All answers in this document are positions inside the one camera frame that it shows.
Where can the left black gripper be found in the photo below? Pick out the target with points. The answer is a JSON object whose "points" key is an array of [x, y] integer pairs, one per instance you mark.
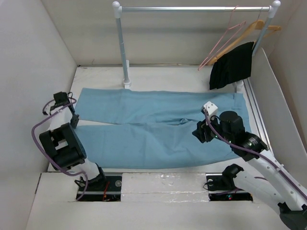
{"points": [[75, 121]]}

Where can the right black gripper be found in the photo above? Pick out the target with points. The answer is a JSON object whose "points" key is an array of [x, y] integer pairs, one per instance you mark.
{"points": [[202, 126]]}

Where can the light blue trousers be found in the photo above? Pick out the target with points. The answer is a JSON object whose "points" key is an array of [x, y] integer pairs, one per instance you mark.
{"points": [[151, 130]]}

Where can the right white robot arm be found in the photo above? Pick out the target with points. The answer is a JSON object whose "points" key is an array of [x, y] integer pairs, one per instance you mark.
{"points": [[279, 190]]}

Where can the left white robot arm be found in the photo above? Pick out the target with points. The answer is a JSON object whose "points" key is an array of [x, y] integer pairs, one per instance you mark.
{"points": [[63, 146]]}

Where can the black garment on hanger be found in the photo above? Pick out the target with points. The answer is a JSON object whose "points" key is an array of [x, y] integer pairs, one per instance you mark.
{"points": [[232, 66]]}

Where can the wooden hanger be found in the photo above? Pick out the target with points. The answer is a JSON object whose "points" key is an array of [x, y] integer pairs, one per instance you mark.
{"points": [[239, 36]]}

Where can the white metal clothes rack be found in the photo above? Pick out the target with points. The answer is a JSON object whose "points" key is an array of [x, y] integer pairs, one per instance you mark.
{"points": [[119, 10]]}

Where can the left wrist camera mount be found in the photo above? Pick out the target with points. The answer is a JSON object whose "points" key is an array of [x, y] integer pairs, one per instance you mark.
{"points": [[48, 107]]}

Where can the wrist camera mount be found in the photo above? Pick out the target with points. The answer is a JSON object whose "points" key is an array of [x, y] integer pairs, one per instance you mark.
{"points": [[48, 107], [209, 109]]}

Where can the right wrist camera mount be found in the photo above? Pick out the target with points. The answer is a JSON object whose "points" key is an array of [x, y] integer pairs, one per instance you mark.
{"points": [[209, 109]]}

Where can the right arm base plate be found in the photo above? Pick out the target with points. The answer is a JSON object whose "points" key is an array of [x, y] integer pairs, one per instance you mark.
{"points": [[220, 191]]}

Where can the pink wire hanger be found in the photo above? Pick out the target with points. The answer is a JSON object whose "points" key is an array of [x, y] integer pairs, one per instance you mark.
{"points": [[214, 51]]}

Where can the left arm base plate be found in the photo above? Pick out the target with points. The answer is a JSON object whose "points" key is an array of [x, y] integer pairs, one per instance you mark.
{"points": [[108, 191]]}

